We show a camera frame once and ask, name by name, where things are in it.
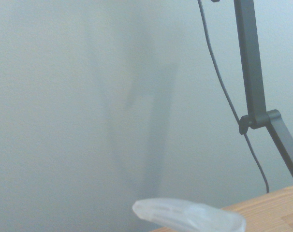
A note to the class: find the clear sanitizer pump bottle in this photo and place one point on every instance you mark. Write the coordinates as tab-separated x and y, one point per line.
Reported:
185	216

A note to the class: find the black camera stand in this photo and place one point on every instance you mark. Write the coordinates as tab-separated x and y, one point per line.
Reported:
250	60

